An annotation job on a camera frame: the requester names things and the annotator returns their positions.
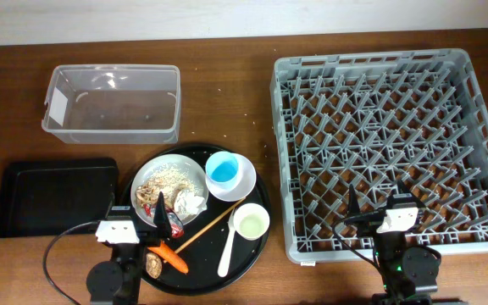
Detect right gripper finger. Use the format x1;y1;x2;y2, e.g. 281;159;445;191
348;185;361;216
396;180;425;208

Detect red snack wrapper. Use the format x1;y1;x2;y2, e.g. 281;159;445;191
142;204;184;239

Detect white tissue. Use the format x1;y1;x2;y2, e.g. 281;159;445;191
174;189;207;222

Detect grey plate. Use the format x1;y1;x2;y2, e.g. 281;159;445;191
130;154;208;226

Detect rice and peanut shells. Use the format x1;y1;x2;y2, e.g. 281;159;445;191
135;165;197;208

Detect wooden chopstick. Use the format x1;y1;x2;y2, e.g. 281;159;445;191
175;197;246;254

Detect white plastic fork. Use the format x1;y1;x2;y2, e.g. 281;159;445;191
217;210;236;277

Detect blue plastic cup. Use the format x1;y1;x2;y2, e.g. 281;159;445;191
206;151;239;190

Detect small white cup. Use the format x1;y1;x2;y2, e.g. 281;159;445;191
233;203;270;241

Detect white shallow bowl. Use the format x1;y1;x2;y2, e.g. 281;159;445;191
205;153;257;202

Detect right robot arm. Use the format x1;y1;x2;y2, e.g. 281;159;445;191
342;181;441;304

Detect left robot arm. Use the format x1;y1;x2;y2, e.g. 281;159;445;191
86;193;171;304

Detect grey dishwasher rack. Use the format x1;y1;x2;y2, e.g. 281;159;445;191
270;48;488;265

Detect orange carrot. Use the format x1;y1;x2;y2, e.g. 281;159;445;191
147;241;189;274

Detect brown mushroom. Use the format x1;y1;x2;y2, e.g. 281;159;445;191
145;252;163;279

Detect round black tray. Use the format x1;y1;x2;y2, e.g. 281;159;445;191
141;143;271;296

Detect black rectangular tray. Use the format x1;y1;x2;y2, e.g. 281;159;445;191
0;158;119;238

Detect clear plastic bin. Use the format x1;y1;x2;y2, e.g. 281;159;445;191
42;64;182;144

